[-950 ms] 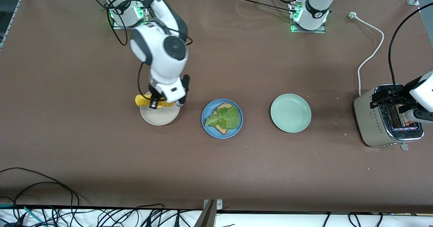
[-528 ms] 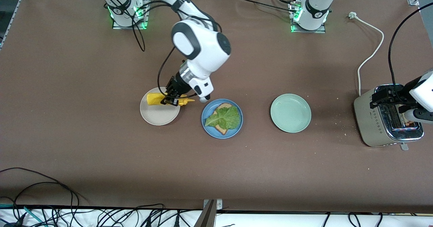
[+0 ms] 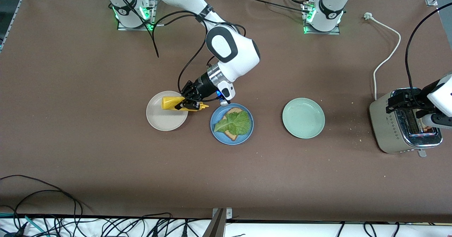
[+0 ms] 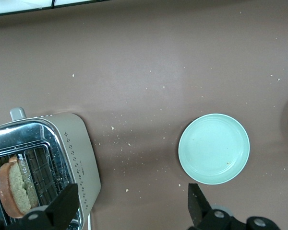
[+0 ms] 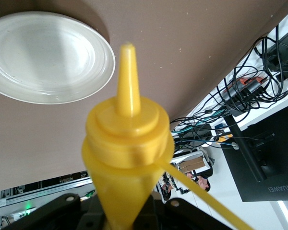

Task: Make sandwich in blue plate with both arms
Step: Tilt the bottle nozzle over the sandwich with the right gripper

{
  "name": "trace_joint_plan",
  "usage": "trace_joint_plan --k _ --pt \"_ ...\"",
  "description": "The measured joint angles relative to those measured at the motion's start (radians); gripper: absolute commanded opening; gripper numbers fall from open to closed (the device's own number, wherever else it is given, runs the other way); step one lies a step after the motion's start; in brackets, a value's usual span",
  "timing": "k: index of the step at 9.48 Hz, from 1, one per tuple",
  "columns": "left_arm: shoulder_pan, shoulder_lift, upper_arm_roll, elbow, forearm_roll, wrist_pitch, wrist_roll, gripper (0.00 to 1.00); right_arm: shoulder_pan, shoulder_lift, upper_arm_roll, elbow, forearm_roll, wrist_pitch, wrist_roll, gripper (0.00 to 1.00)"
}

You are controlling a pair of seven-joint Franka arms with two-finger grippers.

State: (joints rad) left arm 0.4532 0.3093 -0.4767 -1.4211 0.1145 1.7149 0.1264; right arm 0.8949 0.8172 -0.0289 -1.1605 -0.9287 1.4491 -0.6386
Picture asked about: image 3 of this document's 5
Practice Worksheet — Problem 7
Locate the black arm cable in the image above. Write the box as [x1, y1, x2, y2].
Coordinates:
[405, 2, 452, 97]
[117, 0, 248, 102]

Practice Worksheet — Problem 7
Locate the aluminium arm base plate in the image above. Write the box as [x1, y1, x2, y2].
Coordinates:
[301, 2, 341, 35]
[117, 0, 157, 31]

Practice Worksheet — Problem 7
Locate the yellow squeeze bottle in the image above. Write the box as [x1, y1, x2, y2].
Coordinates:
[161, 96, 209, 112]

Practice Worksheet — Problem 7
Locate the teal cable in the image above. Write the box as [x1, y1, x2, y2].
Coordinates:
[0, 213, 48, 237]

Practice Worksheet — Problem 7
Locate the black base power cable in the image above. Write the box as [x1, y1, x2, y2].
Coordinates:
[244, 0, 312, 14]

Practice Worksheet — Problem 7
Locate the tangled black cable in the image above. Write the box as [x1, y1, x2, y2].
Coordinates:
[102, 213, 212, 237]

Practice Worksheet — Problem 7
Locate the blue round plate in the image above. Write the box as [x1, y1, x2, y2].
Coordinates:
[210, 103, 254, 145]

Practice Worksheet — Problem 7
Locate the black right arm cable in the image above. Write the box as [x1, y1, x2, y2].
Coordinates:
[117, 0, 248, 102]

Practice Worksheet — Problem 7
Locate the brown bread slice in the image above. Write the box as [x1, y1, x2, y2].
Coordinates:
[221, 107, 249, 141]
[417, 110, 435, 133]

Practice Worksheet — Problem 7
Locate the pale beige round plate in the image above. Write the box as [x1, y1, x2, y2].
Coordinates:
[146, 90, 189, 131]

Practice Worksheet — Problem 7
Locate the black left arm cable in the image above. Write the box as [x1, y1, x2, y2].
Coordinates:
[405, 2, 452, 97]

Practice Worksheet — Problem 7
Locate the pale green round plate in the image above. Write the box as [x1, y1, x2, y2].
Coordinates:
[282, 97, 326, 139]

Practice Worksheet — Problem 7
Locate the grey metal bracket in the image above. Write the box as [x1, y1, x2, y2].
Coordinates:
[203, 208, 233, 237]

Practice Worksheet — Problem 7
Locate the green lettuce leaf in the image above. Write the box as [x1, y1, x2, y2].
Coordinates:
[214, 111, 251, 136]

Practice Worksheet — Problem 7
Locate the long black looped cable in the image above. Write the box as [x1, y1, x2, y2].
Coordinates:
[0, 175, 83, 227]

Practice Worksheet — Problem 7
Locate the beige metal toaster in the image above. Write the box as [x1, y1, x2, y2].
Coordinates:
[369, 88, 443, 158]

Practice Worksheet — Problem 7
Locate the white power cable with plug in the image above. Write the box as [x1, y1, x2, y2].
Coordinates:
[364, 12, 402, 101]

